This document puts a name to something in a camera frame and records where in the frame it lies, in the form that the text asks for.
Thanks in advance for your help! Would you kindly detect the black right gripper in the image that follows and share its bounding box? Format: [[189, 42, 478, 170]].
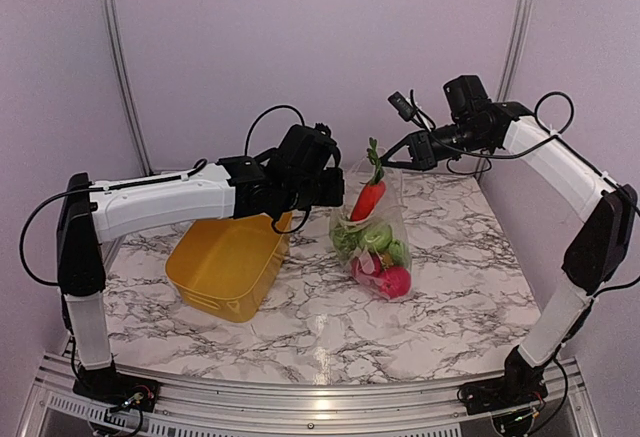
[[380, 119, 492, 171]]

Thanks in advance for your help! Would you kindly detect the orange carrot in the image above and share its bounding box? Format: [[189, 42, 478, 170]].
[[350, 181, 386, 222]]

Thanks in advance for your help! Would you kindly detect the green apple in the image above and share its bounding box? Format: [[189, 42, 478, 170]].
[[359, 222, 393, 253]]

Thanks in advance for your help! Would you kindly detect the clear zip top bag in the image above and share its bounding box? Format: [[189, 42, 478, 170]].
[[329, 159, 412, 301]]

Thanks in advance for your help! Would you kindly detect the green bitter gourd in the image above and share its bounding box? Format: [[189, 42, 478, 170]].
[[387, 239, 410, 267]]

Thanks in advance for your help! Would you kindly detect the red apple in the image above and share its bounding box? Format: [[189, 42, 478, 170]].
[[351, 253, 382, 286], [378, 266, 411, 299]]

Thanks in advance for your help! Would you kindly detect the green grape bunch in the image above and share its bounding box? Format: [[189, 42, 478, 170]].
[[329, 223, 363, 254]]

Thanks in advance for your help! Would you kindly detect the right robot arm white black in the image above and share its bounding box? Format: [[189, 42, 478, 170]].
[[382, 75, 639, 405]]

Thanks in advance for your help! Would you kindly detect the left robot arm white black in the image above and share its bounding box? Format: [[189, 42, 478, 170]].
[[18, 124, 344, 402]]

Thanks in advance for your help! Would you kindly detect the yellow plastic basket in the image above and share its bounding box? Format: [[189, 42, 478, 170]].
[[165, 213, 292, 323]]

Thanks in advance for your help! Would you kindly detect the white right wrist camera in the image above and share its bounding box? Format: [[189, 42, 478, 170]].
[[388, 91, 417, 122]]

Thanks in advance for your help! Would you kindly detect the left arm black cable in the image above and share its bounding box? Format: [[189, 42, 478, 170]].
[[243, 104, 306, 156]]

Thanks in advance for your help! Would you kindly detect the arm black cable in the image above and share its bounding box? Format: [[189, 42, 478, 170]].
[[533, 90, 576, 133], [243, 104, 306, 156]]

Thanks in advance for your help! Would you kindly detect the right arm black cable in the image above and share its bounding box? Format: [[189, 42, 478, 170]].
[[533, 90, 576, 133]]

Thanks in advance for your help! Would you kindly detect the right aluminium frame post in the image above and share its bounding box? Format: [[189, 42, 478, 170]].
[[474, 0, 539, 178]]

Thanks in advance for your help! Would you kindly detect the aluminium frame post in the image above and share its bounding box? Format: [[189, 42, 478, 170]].
[[474, 0, 539, 178], [102, 0, 153, 176]]

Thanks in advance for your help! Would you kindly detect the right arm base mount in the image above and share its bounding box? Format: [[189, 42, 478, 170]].
[[457, 377, 548, 415]]

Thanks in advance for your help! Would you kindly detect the front aluminium rail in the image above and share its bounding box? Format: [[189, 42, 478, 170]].
[[29, 351, 586, 437]]

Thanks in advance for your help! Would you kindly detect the left aluminium frame post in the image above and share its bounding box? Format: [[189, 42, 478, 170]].
[[102, 0, 153, 176]]

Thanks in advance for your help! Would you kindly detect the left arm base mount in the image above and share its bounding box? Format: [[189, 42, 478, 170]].
[[73, 373, 160, 412]]

